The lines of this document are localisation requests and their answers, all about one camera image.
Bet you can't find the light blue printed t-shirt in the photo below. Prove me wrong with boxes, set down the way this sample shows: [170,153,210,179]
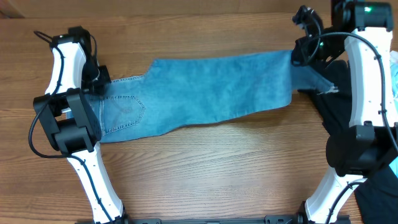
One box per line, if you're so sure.
[390,51,398,176]

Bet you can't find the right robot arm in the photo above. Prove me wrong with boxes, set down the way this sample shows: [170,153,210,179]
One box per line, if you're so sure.
[287,1,397,223]

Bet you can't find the light blue denim jeans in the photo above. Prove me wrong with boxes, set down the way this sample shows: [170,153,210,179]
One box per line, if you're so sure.
[88,50,338,143]

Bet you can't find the black t-shirt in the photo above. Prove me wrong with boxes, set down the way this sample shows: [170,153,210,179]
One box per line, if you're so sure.
[304,60,397,224]

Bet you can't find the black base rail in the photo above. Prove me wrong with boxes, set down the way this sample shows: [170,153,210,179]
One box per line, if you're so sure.
[106,213,313,224]

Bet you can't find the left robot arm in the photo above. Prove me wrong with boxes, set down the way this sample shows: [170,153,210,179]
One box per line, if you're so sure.
[28,26,130,223]

